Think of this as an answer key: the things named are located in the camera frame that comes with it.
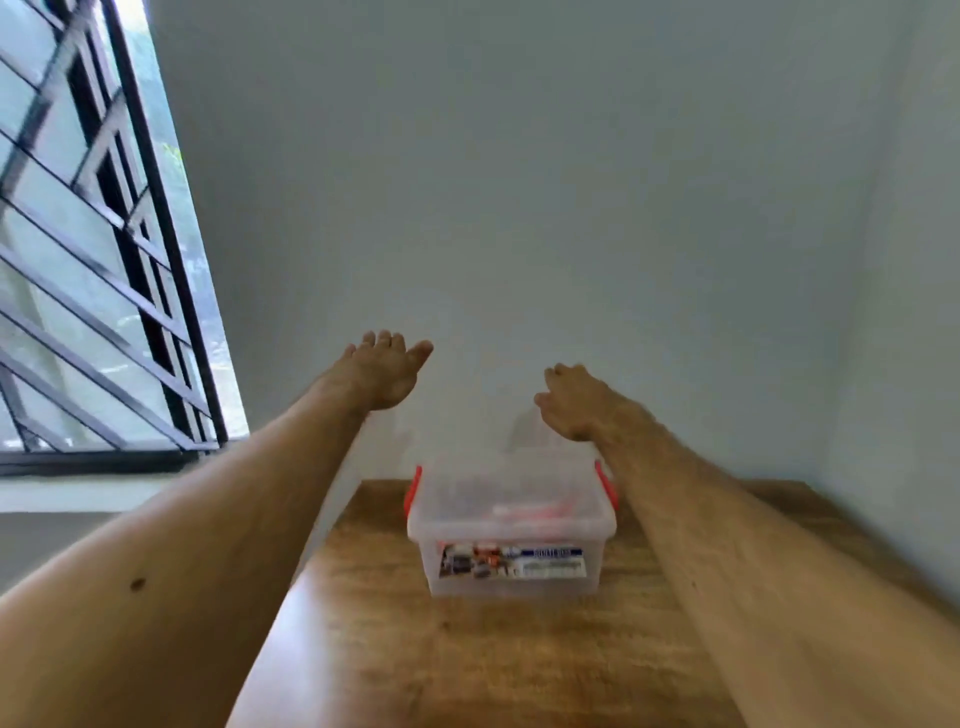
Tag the person's right hand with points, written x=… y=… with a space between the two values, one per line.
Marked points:
x=581 y=405

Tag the person's left hand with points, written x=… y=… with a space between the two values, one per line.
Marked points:
x=379 y=375

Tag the person's left thumb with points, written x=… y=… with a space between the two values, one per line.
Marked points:
x=420 y=355

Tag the person's right fingers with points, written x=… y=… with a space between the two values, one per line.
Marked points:
x=561 y=373

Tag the person's left forearm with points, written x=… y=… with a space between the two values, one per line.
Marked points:
x=187 y=547

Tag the person's right forearm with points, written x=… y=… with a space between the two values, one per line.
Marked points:
x=750 y=585

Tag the red plastic pieces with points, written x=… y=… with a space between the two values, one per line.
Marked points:
x=536 y=511

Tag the clear storage box red latches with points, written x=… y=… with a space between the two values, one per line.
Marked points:
x=510 y=525

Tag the black metal window grille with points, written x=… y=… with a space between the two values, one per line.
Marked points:
x=112 y=300

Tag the white window sill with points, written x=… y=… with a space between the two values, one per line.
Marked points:
x=67 y=493

